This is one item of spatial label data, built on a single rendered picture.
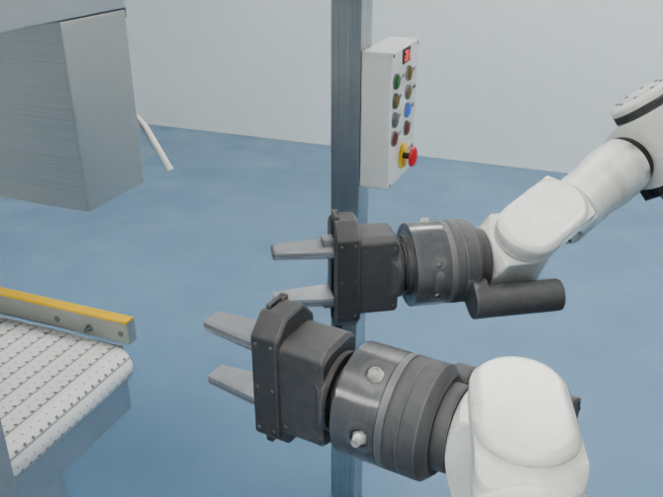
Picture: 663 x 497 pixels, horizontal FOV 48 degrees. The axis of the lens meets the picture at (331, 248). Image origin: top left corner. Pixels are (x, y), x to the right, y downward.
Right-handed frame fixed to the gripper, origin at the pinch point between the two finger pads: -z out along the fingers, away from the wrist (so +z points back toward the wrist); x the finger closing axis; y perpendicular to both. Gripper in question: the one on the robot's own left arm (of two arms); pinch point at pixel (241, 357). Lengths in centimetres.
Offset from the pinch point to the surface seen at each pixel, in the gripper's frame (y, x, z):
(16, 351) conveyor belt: 7.5, 16.8, -41.4
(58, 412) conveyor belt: 2.2, 17.7, -28.0
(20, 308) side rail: 13, 15, -47
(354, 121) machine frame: 79, 3, -31
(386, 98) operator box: 80, -2, -25
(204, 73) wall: 325, 62, -268
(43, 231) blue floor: 161, 99, -232
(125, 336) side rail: 15.2, 15.3, -29.9
